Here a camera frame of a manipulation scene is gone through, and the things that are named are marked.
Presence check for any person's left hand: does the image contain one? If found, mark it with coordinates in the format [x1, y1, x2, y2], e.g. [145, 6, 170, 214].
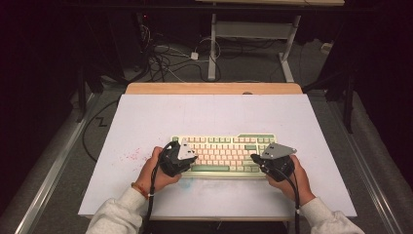
[135, 145, 183, 196]

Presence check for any white metal desk frame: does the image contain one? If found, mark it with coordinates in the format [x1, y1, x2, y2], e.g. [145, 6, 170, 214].
[194, 0, 346, 83]

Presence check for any person's right hand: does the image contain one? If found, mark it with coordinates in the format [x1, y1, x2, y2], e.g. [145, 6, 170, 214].
[266, 154, 317, 207]

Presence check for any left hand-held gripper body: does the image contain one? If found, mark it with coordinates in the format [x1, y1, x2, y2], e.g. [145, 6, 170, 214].
[158, 137, 198, 178]

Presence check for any hand-held gripper black cable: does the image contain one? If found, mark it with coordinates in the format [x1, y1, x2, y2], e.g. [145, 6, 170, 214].
[274, 167, 302, 234]
[141, 141, 173, 234]

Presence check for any orange bracelet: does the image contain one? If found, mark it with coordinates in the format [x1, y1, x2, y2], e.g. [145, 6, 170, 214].
[131, 181, 151, 200]

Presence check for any right hand-held gripper black cable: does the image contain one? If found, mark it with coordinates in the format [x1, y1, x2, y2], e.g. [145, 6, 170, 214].
[274, 167, 302, 234]

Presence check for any green and cream keyboard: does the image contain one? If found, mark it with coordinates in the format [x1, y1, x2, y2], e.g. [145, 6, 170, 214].
[170, 133, 279, 180]

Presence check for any black metal stand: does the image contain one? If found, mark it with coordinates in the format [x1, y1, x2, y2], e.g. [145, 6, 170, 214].
[75, 62, 105, 124]
[303, 62, 356, 135]

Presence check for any tangle of floor cables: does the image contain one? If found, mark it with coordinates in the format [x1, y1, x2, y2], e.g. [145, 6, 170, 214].
[137, 19, 223, 84]

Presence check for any metal floor rail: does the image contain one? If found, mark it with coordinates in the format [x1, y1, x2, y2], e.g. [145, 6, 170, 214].
[325, 94, 405, 234]
[14, 93, 100, 234]

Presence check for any wooden table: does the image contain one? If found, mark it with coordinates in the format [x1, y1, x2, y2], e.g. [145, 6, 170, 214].
[125, 82, 305, 96]

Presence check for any left hand-held gripper black cable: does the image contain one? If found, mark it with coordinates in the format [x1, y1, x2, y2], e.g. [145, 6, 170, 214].
[141, 141, 173, 234]

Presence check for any black floor cable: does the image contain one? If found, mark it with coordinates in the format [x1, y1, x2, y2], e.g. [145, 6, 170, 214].
[81, 98, 120, 164]

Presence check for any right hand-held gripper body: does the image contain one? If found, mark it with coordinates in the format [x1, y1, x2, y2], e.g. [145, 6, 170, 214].
[259, 142, 298, 182]

